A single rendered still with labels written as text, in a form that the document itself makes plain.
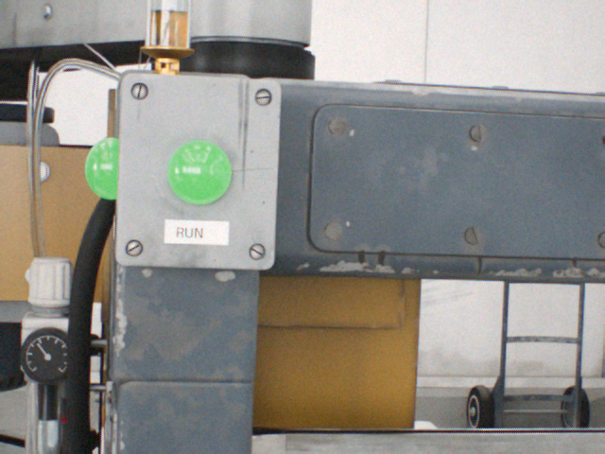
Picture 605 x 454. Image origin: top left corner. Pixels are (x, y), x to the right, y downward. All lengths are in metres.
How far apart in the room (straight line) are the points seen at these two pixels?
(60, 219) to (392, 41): 5.03
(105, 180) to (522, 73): 5.61
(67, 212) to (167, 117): 0.43
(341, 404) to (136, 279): 0.36
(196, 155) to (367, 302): 0.35
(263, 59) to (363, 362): 0.30
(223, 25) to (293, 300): 0.23
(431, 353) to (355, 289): 5.20
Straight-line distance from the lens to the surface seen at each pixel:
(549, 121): 0.67
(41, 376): 0.83
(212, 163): 0.57
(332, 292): 0.89
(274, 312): 0.88
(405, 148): 0.65
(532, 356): 6.25
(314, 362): 0.94
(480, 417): 5.93
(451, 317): 6.09
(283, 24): 0.76
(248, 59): 0.74
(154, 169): 0.58
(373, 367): 0.95
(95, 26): 0.84
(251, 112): 0.58
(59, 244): 1.01
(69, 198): 1.00
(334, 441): 0.82
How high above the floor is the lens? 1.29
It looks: 3 degrees down
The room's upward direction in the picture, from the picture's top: 2 degrees clockwise
